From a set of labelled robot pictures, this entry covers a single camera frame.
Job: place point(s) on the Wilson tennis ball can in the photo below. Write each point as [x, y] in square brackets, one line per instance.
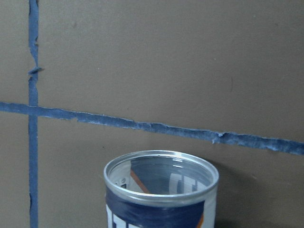
[160, 189]

